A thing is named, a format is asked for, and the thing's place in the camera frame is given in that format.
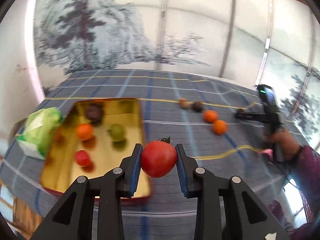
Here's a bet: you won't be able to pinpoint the small pink object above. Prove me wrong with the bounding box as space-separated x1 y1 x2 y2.
260 149 274 165

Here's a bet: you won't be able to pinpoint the small red tomato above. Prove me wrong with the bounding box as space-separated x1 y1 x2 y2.
74 150 92 167

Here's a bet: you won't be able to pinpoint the landscape painted wall panels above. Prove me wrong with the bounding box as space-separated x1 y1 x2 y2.
34 0 320 140

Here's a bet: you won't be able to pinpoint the brown round stool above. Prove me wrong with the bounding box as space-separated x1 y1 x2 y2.
9 120 27 143

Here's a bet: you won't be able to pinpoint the green round fruit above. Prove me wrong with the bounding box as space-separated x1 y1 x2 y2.
108 123 125 140

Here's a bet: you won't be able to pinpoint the red and gold tin box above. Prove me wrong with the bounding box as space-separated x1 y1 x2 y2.
40 97 153 200

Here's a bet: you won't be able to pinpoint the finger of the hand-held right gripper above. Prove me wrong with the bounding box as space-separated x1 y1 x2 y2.
234 109 267 124

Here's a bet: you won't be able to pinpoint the person's right forearm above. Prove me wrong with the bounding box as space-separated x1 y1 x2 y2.
282 145 320 230

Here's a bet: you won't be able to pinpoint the green tissue pack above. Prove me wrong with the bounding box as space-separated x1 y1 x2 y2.
16 107 63 160

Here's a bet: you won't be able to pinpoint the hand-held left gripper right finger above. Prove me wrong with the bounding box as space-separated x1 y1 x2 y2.
175 144 292 240

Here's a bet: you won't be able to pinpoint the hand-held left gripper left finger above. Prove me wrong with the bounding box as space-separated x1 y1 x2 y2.
31 143 144 240

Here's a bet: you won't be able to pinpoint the person's right hand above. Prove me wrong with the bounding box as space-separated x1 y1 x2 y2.
266 127 302 163

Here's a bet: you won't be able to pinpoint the grey plaid blanket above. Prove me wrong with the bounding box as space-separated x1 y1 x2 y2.
0 69 308 240

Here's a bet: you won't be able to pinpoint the large red tomato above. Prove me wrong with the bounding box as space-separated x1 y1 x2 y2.
141 136 178 178

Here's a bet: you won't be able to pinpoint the orange tangerine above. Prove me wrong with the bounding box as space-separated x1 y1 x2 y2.
76 123 95 141
203 110 218 123
212 119 228 135

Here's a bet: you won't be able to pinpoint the wooden chair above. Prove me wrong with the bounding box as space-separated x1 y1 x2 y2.
0 180 44 235

